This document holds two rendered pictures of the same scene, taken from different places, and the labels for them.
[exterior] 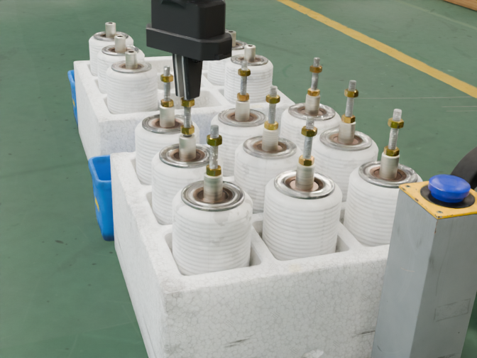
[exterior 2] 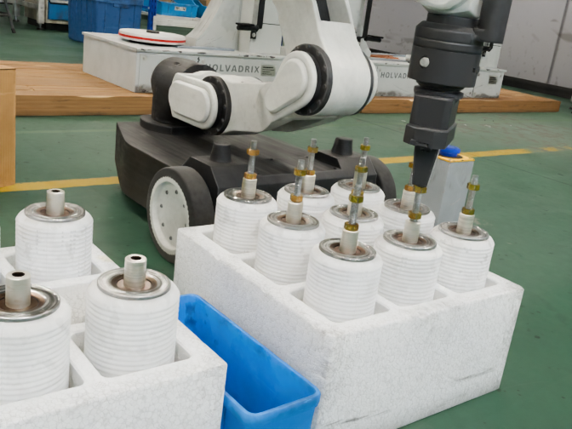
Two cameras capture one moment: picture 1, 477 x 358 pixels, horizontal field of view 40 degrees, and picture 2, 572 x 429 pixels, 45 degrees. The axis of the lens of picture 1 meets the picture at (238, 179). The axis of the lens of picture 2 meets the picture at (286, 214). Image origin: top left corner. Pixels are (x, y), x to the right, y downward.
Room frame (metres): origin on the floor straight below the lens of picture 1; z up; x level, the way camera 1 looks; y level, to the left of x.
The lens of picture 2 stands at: (1.26, 0.87, 0.56)
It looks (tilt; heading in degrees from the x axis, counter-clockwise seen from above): 18 degrees down; 251
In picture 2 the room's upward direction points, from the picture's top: 8 degrees clockwise
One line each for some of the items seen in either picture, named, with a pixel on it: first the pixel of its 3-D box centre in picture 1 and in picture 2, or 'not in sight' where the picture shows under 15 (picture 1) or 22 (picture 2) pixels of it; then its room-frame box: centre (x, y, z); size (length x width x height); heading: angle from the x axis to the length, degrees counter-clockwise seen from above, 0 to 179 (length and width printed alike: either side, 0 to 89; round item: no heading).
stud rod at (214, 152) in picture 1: (214, 156); (470, 199); (0.68, 0.03, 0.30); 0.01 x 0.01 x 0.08
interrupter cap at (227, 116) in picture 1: (242, 118); (293, 220); (0.94, 0.00, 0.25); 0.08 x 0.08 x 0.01
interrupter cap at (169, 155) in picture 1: (187, 155); (409, 240); (0.79, 0.07, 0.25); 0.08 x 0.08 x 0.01
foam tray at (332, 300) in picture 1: (262, 246); (338, 308); (0.83, -0.04, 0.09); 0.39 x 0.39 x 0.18; 20
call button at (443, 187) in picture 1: (448, 190); (449, 151); (0.58, -0.21, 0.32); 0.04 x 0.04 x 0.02
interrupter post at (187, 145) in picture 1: (187, 147); (411, 231); (0.79, 0.07, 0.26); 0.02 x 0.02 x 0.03
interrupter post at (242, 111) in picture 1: (242, 110); (294, 212); (0.94, 0.00, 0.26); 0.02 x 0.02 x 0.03
